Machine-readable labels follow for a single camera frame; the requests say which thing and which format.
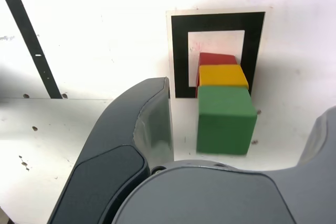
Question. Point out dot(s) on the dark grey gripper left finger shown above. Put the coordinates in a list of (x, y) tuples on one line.
[(105, 171)]

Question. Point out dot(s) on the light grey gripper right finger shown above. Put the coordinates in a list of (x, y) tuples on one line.
[(210, 197)]

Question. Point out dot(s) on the green cube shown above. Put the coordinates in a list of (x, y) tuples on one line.
[(224, 124)]

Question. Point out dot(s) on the yellow cube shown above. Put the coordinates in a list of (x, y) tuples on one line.
[(221, 75)]

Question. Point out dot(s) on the red cube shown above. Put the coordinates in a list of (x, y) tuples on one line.
[(216, 58)]

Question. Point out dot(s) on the black tape square outline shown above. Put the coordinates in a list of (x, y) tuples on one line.
[(181, 51)]

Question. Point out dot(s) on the black tape strip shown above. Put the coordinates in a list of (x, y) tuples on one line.
[(26, 30)]

